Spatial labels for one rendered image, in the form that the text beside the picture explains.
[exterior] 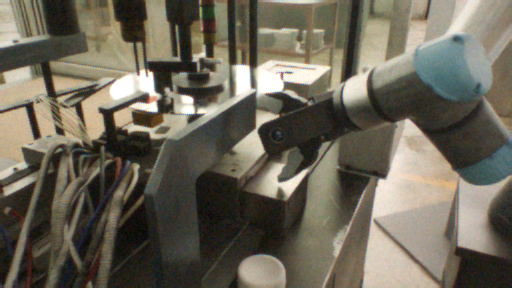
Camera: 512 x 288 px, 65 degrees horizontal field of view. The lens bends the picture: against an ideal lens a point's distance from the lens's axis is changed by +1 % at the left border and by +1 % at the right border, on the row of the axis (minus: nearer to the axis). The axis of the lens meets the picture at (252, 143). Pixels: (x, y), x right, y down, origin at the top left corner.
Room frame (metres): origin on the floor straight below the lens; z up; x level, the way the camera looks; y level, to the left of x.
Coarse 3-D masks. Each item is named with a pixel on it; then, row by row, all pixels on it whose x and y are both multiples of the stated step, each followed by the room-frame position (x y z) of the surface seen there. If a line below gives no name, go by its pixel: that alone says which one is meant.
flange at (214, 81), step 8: (208, 72) 0.74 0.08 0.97; (176, 80) 0.74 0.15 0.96; (184, 80) 0.73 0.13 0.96; (192, 80) 0.73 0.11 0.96; (200, 80) 0.73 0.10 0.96; (208, 80) 0.73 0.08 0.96; (216, 80) 0.74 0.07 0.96; (224, 80) 0.74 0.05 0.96; (176, 88) 0.71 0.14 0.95; (184, 88) 0.70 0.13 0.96; (192, 88) 0.70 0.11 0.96; (200, 88) 0.70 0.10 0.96; (208, 88) 0.70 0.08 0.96; (216, 88) 0.71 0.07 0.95
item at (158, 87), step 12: (180, 36) 0.66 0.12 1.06; (180, 48) 0.67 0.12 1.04; (156, 60) 0.67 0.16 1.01; (168, 60) 0.67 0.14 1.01; (180, 60) 0.67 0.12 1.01; (192, 60) 0.67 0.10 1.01; (156, 72) 0.66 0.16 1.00; (168, 72) 0.67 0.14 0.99; (180, 72) 0.66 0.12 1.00; (192, 72) 0.66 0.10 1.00; (156, 84) 0.67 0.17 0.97; (168, 84) 0.68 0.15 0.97
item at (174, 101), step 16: (208, 64) 0.90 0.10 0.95; (224, 64) 0.90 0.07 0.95; (128, 80) 0.77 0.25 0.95; (144, 80) 0.77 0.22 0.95; (240, 80) 0.77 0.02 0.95; (256, 80) 0.77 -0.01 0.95; (272, 80) 0.77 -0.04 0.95; (112, 96) 0.67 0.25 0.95; (160, 96) 0.67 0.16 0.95; (176, 96) 0.67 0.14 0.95; (192, 96) 0.67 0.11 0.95; (208, 96) 0.67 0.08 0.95; (224, 96) 0.67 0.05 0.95; (160, 112) 0.59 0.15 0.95; (176, 112) 0.59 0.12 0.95; (192, 112) 0.59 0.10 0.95; (208, 112) 0.59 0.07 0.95
